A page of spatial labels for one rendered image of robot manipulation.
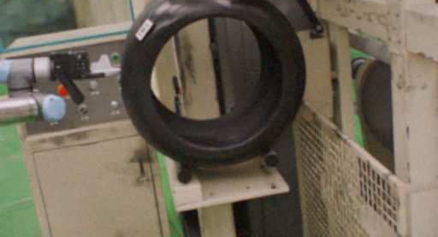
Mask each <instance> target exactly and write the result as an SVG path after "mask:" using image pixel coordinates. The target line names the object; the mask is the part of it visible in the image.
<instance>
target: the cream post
mask: <svg viewBox="0 0 438 237"><path fill-rule="evenodd" d="M172 39H173V40H174V45H175V54H176V59H177V61H176V59H175V63H176V68H177V79H178V83H179V86H180V87H181V103H182V108H183V116H185V117H188V118H192V119H198V120H206V119H212V118H216V117H218V116H220V112H219V107H218V101H217V89H216V79H215V73H214V68H213V62H212V50H211V44H210V34H209V28H208V22H207V19H204V20H201V21H197V22H195V23H192V24H190V25H189V26H187V27H185V28H183V29H181V30H180V31H179V32H178V33H177V34H176V35H174V36H173V37H172ZM198 217H199V222H200V232H201V237H236V236H235V231H234V214H233V208H232V203H231V202H227V203H223V204H215V205H212V206H206V207H203V208H198Z"/></svg>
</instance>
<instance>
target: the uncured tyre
mask: <svg viewBox="0 0 438 237"><path fill-rule="evenodd" d="M208 18H234V19H237V20H240V21H243V22H245V23H246V25H247V26H248V27H249V28H250V29H251V30H252V33H253V35H254V36H255V38H256V40H257V45H258V48H259V52H260V59H261V63H260V70H259V75H258V77H257V83H256V85H255V86H254V88H253V89H252V92H251V94H250V95H249V96H248V98H247V99H246V100H245V101H244V102H243V103H242V104H241V105H240V106H239V107H237V108H236V109H235V110H232V111H230V112H229V113H228V114H226V115H224V116H218V117H216V118H212V119H206V120H198V119H192V118H188V117H185V116H180V115H177V114H176V113H175V112H174V111H172V110H170V109H168V108H167V107H166V106H165V105H164V104H162V103H161V102H160V99H159V98H157V96H156V95H155V93H154V91H153V90H152V88H151V77H152V73H153V69H154V64H155V62H156V60H157V58H158V56H159V54H160V52H161V50H162V49H163V47H164V46H165V45H166V43H167V42H168V41H169V40H171V38H172V37H173V36H174V35H176V34H177V33H178V32H179V31H180V30H181V29H183V28H185V27H187V26H189V25H190V24H192V23H195V22H197V21H201V20H204V19H208ZM147 19H149V21H150V22H151V23H153V24H152V25H151V27H150V28H149V30H148V32H147V33H146V34H145V35H144V36H143V38H142V39H141V40H139V39H138V38H137V36H136V34H137V32H138V30H139V29H140V28H141V27H142V26H143V24H144V23H145V22H146V20H147ZM305 83H306V65H305V56H304V52H303V47H302V44H301V42H300V40H299V36H298V35H297V32H296V30H295V29H294V28H293V25H292V23H291V22H290V20H289V19H288V18H287V17H286V16H285V14H284V13H282V12H281V11H280V9H279V8H278V7H276V6H275V5H274V4H273V3H272V2H271V1H269V0H154V1H151V2H150V3H149V5H148V6H147V7H145V8H144V9H143V11H142V12H140V13H139V15H138V16H137V18H136V19H135V21H134V23H133V24H132V26H131V28H130V29H129V31H128V33H127V36H126V40H125V42H124V45H123V47H122V52H121V60H120V87H121V96H122V100H123V103H124V105H125V110H126V112H127V115H128V116H129V118H130V119H131V121H132V122H133V125H134V126H135V127H136V128H137V129H136V130H137V132H138V133H139V134H140V135H141V137H142V138H143V139H144V140H145V141H146V142H147V143H148V145H150V146H152V147H153V148H154V150H156V151H159V152H160V153H161V154H163V155H164V156H165V157H168V158H170V159H171V160H173V161H176V162H179V163H183V164H185V165H188V166H191V167H194V168H210V169H212V168H228V167H232V166H234V165H237V164H241V163H243V162H248V161H250V160H252V159H253V158H254V157H257V156H259V155H261V154H263V153H264V152H265V151H267V150H268V149H269V148H270V147H271V146H272V145H274V144H275V143H276V142H277V141H278V140H279V139H280V138H281V137H282V136H283V135H284V133H286V132H287V130H288V129H289V128H290V127H291V125H292V122H293V121H294V119H295V117H296V115H297V114H298V111H299V108H300V106H301V104H302V102H303V96H304V92H305Z"/></svg>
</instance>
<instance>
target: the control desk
mask: <svg viewBox="0 0 438 237"><path fill-rule="evenodd" d="M126 36H127V33H124V34H120V35H110V36H105V37H100V38H95V39H87V40H81V41H72V42H67V43H62V44H54V45H48V46H44V47H36V48H30V49H25V50H16V51H11V52H6V53H3V54H1V55H0V57H1V59H2V60H9V59H36V58H49V59H50V53H51V52H55V53H69V52H70V51H71V50H86V49H87V50H88V55H89V57H90V62H89V68H90V67H91V65H92V63H94V62H99V60H100V58H101V56H102V55H106V56H108V57H109V62H110V64H111V67H112V68H120V60H121V52H122V47H123V45H124V42H125V40H126ZM73 81H74V83H75V85H76V86H77V87H78V88H79V89H80V91H81V92H83V94H84V95H85V100H84V102H83V103H82V104H79V105H77V104H75V103H74V101H73V99H72V98H71V97H70V96H69V93H68V92H67V91H66V90H65V88H64V87H63V85H62V83H61V82H60V81H59V80H58V78H57V77H56V81H50V82H37V83H33V92H36V93H41V94H48V95H50V94H53V95H55V96H58V97H59V98H62V99H63V102H64V103H65V107H66V109H65V113H64V115H63V118H62V119H60V120H59V121H33V122H28V123H23V124H18V125H16V126H17V129H18V133H19V135H20V140H21V147H22V150H23V154H24V157H25V160H26V166H27V172H28V176H29V179H30V182H31V185H32V192H33V197H34V201H35V204H36V207H37V211H38V219H39V222H40V227H41V229H42V233H43V236H44V237H172V236H171V232H170V227H169V219H168V214H167V210H166V201H165V196H164V191H163V184H162V179H161V174H160V165H159V161H158V156H157V151H156V150H154V148H153V147H152V146H150V145H148V143H147V142H146V141H145V140H144V139H143V138H142V137H141V135H140V134H139V133H138V132H137V130H136V128H135V127H134V126H133V124H132V123H131V121H130V119H129V116H128V115H127V112H126V110H125V105H124V103H123V100H122V96H121V87H120V73H118V74H116V75H110V76H105V77H103V78H96V79H89V80H73Z"/></svg>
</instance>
